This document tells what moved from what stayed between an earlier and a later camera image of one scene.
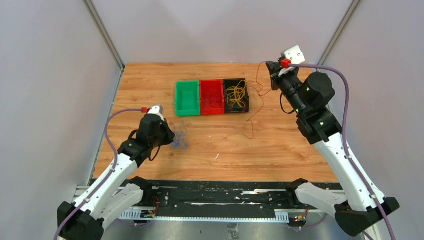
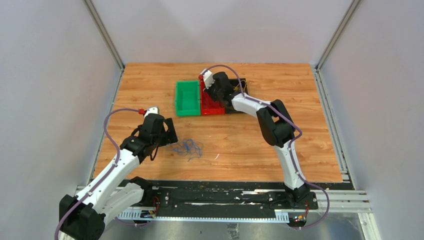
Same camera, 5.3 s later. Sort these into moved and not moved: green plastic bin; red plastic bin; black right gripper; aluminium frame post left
Moved: black right gripper
Not moved: green plastic bin; aluminium frame post left; red plastic bin
